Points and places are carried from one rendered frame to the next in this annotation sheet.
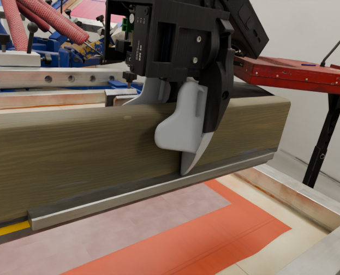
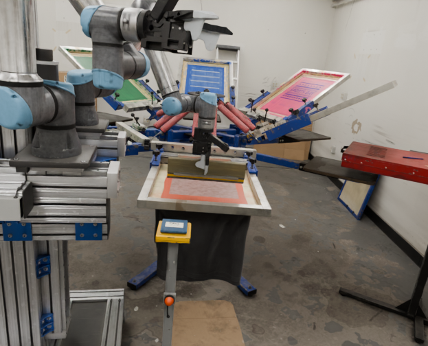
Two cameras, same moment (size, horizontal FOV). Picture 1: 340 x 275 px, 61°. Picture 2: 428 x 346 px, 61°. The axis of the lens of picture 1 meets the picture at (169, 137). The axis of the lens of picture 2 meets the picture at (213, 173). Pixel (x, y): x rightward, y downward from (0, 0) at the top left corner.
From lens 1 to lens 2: 144 cm
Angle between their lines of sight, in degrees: 35
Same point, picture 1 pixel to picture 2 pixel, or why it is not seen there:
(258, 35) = (224, 147)
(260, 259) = not seen: hidden behind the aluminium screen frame
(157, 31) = (195, 146)
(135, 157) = (193, 168)
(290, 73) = (371, 162)
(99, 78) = (239, 152)
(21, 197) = (173, 169)
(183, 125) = (201, 163)
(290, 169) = not seen: outside the picture
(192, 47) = (202, 149)
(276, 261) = not seen: hidden behind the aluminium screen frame
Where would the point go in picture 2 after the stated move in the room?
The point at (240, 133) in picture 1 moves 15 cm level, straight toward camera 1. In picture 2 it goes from (224, 169) to (197, 174)
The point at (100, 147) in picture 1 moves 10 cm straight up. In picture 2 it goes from (186, 164) to (187, 143)
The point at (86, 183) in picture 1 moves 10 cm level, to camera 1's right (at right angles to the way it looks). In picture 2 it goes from (183, 170) to (200, 176)
